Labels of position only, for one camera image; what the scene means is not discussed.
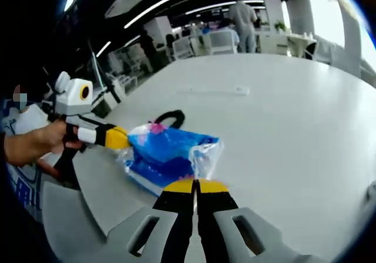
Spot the ceiling air conditioner panel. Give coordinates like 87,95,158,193
105,0,147,19

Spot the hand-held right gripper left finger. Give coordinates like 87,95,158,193
106,178,197,263

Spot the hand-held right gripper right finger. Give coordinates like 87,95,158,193
195,179,313,263

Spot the curved ceiling light strip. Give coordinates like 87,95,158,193
123,0,303,29

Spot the person's left hand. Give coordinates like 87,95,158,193
29,119,89,164

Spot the white power strip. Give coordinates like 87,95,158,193
175,86,250,97

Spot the grey controller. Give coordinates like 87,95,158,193
365,180,376,207

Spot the blue tissue packet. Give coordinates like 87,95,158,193
115,121,231,198

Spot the white side counter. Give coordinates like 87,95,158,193
286,33,318,57

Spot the blue white wall poster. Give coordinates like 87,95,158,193
2,110,43,217

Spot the black cable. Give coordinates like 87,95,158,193
154,109,186,129

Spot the large open laptop display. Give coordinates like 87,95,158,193
87,39,123,113

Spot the white mesh office chair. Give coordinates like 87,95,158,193
41,180,108,263

